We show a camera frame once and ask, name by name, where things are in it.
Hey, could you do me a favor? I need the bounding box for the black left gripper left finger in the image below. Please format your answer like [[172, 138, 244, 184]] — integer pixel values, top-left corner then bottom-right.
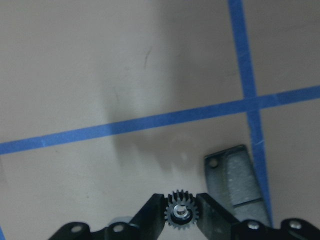
[[129, 193, 166, 240]]

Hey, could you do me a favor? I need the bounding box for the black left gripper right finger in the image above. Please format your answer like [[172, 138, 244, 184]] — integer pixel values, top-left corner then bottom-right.
[[196, 193, 239, 240]]

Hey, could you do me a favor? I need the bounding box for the small black gear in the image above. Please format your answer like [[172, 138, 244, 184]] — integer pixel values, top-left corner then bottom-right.
[[164, 189, 200, 230]]

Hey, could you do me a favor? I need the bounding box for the dark grey brake pad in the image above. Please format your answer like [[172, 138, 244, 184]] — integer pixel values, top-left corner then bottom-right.
[[204, 144, 271, 227]]

